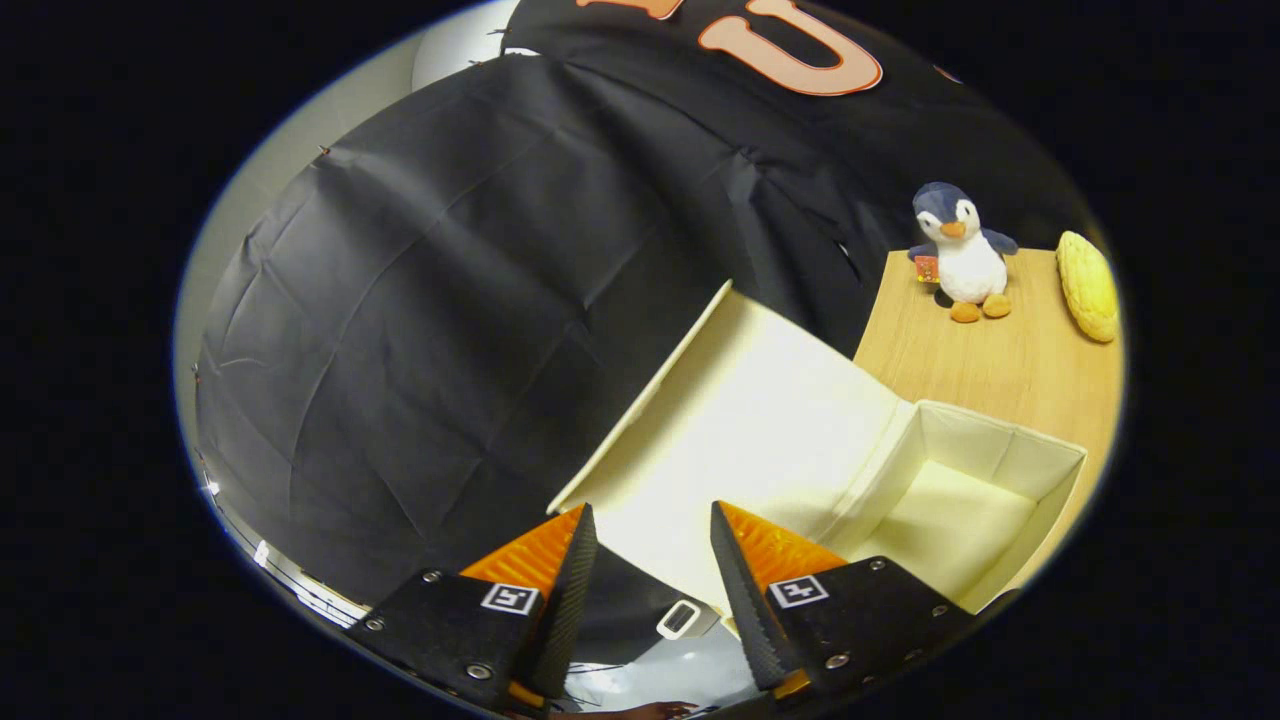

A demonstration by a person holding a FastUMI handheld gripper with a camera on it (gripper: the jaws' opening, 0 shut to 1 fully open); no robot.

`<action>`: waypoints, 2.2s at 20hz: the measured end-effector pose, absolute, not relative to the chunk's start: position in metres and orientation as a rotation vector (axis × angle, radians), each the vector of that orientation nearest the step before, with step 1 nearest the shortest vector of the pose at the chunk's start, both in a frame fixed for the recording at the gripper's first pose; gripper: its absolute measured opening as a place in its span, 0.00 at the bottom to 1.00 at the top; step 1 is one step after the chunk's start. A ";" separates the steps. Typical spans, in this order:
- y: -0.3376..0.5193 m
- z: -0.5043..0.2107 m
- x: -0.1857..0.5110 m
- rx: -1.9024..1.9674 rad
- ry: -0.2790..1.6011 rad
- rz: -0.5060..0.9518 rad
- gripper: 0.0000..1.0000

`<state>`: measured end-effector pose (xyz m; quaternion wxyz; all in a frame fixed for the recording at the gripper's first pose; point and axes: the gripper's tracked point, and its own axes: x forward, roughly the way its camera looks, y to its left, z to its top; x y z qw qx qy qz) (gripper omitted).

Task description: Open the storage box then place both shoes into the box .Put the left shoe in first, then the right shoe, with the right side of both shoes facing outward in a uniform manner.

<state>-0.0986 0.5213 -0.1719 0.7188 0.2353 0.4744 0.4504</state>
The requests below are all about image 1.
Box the blue white penguin plush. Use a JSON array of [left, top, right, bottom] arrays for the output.
[[908, 181, 1019, 324]]

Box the cream fabric storage box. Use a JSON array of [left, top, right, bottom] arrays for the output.
[[548, 280, 1089, 666]]

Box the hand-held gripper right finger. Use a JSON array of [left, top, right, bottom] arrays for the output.
[[710, 500, 979, 704]]

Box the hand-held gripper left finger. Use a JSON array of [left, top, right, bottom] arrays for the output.
[[344, 502, 600, 715]]

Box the yellow plush bun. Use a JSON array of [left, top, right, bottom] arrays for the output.
[[1057, 231, 1119, 344]]

